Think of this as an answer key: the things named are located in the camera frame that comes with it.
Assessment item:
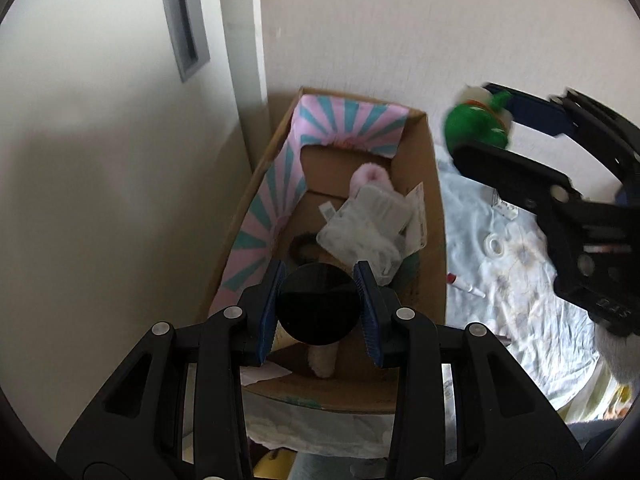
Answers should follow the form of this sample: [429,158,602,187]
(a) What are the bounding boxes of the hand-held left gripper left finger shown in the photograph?
[56,259,287,480]

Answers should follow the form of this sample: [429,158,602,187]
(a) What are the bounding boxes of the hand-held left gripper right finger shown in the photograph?
[352,260,586,480]

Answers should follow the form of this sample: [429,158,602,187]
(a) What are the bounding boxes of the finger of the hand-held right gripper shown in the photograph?
[485,82,576,137]
[452,142,583,216]

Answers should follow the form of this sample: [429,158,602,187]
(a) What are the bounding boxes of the black round compact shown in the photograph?
[276,262,362,346]

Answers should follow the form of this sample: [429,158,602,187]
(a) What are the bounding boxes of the clear plastic container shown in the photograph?
[316,202,403,286]

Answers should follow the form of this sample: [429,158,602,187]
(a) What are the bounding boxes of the green frog toy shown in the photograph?
[444,85,513,153]

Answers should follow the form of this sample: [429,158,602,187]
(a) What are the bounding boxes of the white fluffy sock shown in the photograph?
[306,342,341,380]

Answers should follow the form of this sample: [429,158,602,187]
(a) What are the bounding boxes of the cardboard box with pink flaps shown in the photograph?
[197,86,448,415]

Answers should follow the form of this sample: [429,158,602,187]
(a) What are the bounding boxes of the fluffy pink scrunchie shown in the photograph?
[348,164,396,201]

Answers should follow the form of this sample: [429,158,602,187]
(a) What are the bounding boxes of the small white strip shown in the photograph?
[492,195,518,221]

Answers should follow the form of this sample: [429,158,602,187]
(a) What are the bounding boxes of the white paper sheet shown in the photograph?
[240,362,293,387]

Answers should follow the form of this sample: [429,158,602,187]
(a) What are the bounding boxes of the pale blue floral tablecloth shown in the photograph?
[240,147,608,456]

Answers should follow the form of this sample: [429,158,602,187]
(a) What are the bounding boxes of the small white and red pen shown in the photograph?
[446,272,486,298]

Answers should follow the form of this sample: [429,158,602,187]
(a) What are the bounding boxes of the yellow green floral blanket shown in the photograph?
[555,365,632,423]

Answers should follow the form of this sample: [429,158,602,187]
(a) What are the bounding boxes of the white wardrobe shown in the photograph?
[0,0,271,461]

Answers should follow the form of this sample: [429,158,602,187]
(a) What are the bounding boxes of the grey recessed door handle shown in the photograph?
[157,0,211,83]

